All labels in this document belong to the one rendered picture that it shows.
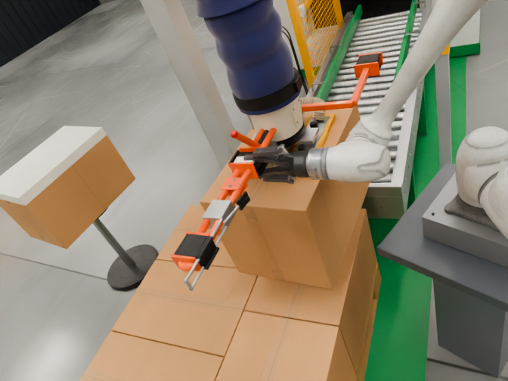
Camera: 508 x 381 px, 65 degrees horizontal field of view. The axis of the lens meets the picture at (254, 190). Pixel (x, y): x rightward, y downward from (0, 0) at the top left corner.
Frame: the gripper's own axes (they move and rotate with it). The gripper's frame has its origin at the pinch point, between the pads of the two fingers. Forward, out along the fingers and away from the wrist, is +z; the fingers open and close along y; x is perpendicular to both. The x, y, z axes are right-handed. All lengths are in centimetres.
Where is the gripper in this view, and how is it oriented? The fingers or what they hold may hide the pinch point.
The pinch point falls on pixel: (246, 165)
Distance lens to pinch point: 122.3
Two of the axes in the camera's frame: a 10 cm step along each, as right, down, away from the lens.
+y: 3.2, 7.3, 6.1
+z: -8.8, 0.0, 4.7
